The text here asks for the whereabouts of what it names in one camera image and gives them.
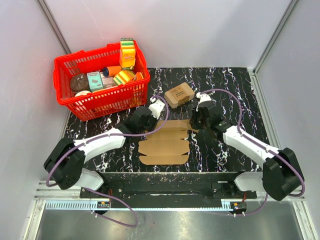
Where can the kitchen scouring pads pack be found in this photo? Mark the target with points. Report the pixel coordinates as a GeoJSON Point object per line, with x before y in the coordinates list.
{"type": "Point", "coordinates": [179, 95]}

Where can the teal small box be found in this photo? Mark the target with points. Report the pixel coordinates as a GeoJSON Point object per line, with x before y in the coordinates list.
{"type": "Point", "coordinates": [94, 81]}

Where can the pink packaged item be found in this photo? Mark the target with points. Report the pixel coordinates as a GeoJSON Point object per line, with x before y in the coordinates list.
{"type": "Point", "coordinates": [108, 82]}

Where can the white round item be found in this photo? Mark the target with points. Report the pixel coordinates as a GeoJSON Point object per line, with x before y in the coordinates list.
{"type": "Point", "coordinates": [84, 93]}

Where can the orange snack packet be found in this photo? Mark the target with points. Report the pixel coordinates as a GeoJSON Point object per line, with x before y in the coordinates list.
{"type": "Point", "coordinates": [138, 76]}

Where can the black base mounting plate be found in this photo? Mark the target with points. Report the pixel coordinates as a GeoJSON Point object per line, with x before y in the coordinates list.
{"type": "Point", "coordinates": [216, 185]}

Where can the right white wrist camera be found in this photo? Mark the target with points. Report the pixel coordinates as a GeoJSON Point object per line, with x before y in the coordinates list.
{"type": "Point", "coordinates": [202, 97]}

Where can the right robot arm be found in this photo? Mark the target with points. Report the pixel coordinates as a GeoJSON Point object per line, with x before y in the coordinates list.
{"type": "Point", "coordinates": [281, 173]}

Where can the red plastic shopping basket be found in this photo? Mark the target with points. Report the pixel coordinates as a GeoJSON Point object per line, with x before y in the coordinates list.
{"type": "Point", "coordinates": [102, 102]}

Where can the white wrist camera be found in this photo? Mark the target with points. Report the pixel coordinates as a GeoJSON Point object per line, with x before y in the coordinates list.
{"type": "Point", "coordinates": [156, 107]}
{"type": "Point", "coordinates": [202, 97]}

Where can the brown cardboard box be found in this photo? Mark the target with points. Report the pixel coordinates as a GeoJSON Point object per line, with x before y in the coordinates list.
{"type": "Point", "coordinates": [168, 146]}

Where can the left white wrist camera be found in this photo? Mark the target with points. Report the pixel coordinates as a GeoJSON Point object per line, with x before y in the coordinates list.
{"type": "Point", "coordinates": [156, 107]}

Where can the yellow green striped sponge pack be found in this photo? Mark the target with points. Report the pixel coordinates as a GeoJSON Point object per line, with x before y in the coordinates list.
{"type": "Point", "coordinates": [123, 77]}

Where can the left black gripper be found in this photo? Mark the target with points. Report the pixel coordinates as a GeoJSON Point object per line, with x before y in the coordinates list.
{"type": "Point", "coordinates": [155, 120]}

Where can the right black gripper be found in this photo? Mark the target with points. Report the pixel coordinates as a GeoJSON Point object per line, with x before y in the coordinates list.
{"type": "Point", "coordinates": [192, 122]}

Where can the orange yellow juice carton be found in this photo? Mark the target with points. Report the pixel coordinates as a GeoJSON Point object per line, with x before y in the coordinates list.
{"type": "Point", "coordinates": [127, 54]}

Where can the brown round bread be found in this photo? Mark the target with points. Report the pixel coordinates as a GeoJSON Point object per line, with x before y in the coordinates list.
{"type": "Point", "coordinates": [79, 83]}

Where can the orange cylindrical can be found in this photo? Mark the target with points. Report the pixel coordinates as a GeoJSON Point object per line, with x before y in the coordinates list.
{"type": "Point", "coordinates": [111, 71]}

